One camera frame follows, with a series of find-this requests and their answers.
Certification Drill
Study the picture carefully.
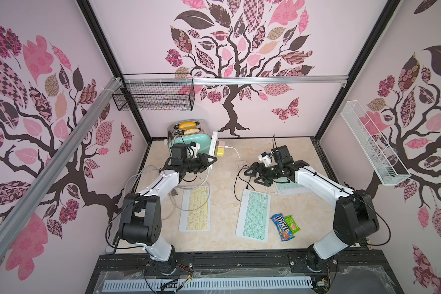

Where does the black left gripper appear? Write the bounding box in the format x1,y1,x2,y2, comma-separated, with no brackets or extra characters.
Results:
182,152,216,174

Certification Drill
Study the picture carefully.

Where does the white USB cable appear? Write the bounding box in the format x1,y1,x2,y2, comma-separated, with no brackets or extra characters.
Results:
161,176,211,221

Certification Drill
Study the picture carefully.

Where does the white power strip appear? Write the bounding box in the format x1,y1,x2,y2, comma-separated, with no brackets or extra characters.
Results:
208,131,219,170

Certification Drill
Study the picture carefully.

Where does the yellow USB charger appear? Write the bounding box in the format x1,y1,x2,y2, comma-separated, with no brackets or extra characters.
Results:
216,147,225,157

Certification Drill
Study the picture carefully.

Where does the black USB cable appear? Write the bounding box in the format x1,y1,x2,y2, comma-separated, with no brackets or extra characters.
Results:
233,164,258,203

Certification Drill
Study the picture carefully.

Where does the yellow wireless keyboard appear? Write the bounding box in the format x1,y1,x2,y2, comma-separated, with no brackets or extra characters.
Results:
179,185,211,233

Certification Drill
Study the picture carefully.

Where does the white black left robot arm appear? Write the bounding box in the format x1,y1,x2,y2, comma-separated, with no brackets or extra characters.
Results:
118,144,218,263

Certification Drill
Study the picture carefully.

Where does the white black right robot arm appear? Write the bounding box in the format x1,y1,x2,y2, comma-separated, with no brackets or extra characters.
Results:
244,145,380,273

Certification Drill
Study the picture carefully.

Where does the mint green toaster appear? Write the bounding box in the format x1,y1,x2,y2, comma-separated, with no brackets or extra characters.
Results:
166,119,211,154

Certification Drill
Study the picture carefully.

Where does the blue candy bag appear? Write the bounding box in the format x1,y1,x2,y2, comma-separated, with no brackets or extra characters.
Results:
271,214,294,242

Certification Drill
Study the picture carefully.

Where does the green snack packet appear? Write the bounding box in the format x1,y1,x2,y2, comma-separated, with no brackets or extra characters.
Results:
284,216,301,235

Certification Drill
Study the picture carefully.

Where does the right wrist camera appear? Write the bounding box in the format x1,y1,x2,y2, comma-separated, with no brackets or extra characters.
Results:
258,151,273,167

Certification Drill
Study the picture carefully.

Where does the green wireless keyboard right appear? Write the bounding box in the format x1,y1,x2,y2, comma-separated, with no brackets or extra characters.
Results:
275,182,310,196

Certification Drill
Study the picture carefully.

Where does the green wireless keyboard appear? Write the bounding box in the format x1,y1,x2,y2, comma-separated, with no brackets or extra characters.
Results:
275,182,310,196
235,189,271,242

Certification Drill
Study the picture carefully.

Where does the green wireless keyboard centre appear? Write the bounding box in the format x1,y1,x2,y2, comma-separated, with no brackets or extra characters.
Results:
235,189,271,242

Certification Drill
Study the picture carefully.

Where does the white power strip cord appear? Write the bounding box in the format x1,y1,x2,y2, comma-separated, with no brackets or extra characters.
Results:
122,165,170,210

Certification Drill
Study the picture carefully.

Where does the aluminium rail back wall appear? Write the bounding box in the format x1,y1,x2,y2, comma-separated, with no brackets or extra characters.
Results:
124,75,349,86

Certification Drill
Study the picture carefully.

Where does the aluminium rail wall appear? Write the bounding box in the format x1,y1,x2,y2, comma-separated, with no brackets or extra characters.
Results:
0,77,123,260
124,75,349,86

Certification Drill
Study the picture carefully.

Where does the black wire basket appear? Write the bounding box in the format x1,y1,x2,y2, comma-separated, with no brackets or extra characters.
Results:
112,72,196,111

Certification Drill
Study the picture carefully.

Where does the white slotted cable duct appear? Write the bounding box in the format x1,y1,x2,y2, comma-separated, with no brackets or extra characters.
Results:
99,276,313,294

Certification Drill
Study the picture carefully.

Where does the white wire shelf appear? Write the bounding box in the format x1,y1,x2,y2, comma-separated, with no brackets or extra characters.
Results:
341,100,411,186

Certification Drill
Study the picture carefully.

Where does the aluminium rail left wall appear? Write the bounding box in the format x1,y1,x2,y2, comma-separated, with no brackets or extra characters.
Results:
0,77,123,260

